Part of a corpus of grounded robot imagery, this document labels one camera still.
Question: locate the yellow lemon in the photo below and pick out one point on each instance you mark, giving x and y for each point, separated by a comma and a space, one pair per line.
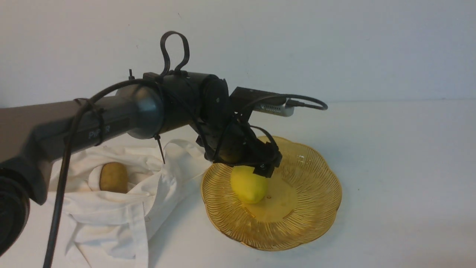
249, 187

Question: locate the brown potato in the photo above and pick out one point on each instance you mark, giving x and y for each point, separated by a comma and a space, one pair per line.
114, 178

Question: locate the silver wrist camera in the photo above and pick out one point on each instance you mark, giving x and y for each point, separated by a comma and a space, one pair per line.
245, 100

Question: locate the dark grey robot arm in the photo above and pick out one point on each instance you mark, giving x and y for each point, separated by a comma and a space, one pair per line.
33, 137

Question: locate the white cloth bag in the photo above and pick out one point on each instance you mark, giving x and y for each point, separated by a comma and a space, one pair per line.
113, 229

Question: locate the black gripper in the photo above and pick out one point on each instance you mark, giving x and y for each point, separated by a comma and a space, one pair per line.
233, 143

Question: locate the amber ribbed glass plate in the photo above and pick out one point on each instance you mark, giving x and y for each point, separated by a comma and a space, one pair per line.
301, 203

